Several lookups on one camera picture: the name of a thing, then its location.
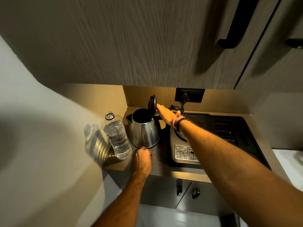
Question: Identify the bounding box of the black plug with cable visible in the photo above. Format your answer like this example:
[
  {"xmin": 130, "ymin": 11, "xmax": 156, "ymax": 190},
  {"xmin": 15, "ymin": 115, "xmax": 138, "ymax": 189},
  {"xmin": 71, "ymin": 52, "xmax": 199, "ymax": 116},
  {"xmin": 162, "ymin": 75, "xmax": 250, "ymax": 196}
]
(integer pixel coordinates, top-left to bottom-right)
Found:
[{"xmin": 169, "ymin": 92, "xmax": 190, "ymax": 113}]

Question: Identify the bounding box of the stainless steel electric kettle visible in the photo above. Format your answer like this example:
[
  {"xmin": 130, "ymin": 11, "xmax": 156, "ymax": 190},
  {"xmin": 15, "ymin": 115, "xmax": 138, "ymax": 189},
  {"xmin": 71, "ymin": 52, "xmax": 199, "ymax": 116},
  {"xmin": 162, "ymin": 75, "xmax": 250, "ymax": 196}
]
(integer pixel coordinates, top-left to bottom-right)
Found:
[{"xmin": 125, "ymin": 95, "xmax": 163, "ymax": 149}]

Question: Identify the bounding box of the person's right forearm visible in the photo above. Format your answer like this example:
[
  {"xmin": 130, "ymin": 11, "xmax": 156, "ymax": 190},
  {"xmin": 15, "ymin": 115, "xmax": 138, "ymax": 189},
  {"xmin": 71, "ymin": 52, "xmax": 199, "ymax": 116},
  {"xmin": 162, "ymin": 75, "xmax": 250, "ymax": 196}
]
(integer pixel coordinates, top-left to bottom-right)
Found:
[{"xmin": 179, "ymin": 119, "xmax": 303, "ymax": 227}]

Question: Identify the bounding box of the person's left hand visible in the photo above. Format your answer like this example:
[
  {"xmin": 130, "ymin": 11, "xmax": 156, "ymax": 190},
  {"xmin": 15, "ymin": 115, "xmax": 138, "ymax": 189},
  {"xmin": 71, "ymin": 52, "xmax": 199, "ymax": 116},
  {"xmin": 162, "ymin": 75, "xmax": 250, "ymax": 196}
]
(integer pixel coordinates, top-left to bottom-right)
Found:
[{"xmin": 131, "ymin": 146, "xmax": 153, "ymax": 179}]

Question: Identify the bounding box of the clear plastic water bottle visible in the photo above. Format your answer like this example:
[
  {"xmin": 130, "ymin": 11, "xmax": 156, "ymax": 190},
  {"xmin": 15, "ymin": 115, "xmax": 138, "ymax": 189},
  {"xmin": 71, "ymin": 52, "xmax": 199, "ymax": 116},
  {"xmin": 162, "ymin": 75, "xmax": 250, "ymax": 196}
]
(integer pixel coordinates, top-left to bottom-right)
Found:
[{"xmin": 103, "ymin": 112, "xmax": 132, "ymax": 160}]

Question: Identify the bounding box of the person's right hand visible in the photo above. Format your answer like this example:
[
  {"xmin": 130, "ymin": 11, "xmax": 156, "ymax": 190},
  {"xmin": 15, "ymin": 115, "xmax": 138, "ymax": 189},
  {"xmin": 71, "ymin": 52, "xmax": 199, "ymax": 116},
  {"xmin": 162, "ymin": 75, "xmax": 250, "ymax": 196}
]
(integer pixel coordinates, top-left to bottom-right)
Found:
[{"xmin": 156, "ymin": 104, "xmax": 181, "ymax": 127}]

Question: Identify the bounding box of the person's left forearm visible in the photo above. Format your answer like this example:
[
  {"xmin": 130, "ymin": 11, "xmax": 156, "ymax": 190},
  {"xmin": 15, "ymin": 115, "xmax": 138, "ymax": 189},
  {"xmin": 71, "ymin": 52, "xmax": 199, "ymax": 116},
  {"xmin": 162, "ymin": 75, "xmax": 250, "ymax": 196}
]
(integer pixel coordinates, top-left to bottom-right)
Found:
[{"xmin": 92, "ymin": 173, "xmax": 148, "ymax": 227}]

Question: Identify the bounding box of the black plastic tray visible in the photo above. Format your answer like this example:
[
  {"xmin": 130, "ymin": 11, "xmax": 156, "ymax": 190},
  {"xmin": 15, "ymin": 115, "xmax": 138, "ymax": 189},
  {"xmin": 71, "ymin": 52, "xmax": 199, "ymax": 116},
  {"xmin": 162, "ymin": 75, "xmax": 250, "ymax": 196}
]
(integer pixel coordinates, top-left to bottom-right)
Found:
[{"xmin": 167, "ymin": 113, "xmax": 271, "ymax": 170}]

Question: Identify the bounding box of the pink string bracelet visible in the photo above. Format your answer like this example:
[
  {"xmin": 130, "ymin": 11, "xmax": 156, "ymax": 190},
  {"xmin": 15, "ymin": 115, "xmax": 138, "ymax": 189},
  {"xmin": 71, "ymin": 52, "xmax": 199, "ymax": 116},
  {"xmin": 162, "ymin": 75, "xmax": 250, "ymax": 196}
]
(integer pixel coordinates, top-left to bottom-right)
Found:
[{"xmin": 172, "ymin": 110, "xmax": 182, "ymax": 129}]

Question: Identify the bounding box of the black wall socket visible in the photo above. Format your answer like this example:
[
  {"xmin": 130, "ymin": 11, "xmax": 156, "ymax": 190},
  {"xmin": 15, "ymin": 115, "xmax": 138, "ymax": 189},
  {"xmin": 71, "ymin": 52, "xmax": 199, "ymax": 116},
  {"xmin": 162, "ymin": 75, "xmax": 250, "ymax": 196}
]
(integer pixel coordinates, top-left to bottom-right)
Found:
[{"xmin": 175, "ymin": 88, "xmax": 205, "ymax": 103}]

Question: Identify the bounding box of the wide wood-grain cabinet door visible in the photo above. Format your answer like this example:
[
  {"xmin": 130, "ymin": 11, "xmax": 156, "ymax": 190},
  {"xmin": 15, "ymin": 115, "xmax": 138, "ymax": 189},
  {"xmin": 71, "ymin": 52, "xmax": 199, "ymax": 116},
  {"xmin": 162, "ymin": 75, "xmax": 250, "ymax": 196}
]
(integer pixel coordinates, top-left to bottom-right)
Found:
[{"xmin": 0, "ymin": 0, "xmax": 282, "ymax": 90}]

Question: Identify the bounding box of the white bed sheet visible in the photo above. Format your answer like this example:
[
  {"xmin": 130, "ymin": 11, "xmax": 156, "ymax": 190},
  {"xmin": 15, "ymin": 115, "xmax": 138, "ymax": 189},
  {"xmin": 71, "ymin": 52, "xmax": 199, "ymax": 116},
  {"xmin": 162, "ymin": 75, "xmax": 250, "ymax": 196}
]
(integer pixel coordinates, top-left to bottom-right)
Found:
[{"xmin": 272, "ymin": 148, "xmax": 303, "ymax": 192}]

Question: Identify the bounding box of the black bead bracelet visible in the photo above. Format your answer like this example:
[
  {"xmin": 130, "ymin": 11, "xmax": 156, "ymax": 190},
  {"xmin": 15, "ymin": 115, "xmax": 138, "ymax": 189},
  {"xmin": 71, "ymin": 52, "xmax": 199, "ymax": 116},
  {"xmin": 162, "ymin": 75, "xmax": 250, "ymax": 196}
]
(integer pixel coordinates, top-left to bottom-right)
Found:
[{"xmin": 175, "ymin": 117, "xmax": 192, "ymax": 133}]

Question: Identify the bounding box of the metal drip grate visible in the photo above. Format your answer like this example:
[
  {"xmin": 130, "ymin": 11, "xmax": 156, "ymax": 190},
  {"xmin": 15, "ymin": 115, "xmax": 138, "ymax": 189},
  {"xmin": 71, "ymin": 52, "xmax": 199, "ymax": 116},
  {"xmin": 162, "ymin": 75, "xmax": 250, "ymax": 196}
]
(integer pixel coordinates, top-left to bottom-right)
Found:
[{"xmin": 174, "ymin": 144, "xmax": 200, "ymax": 162}]

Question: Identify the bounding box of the black cabinet handle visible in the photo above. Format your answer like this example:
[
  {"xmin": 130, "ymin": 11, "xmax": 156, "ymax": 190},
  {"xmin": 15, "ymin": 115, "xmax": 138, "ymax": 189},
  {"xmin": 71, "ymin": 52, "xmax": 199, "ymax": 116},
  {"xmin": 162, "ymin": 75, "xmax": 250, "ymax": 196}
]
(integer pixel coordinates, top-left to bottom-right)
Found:
[
  {"xmin": 217, "ymin": 0, "xmax": 261, "ymax": 49},
  {"xmin": 285, "ymin": 38, "xmax": 303, "ymax": 49}
]

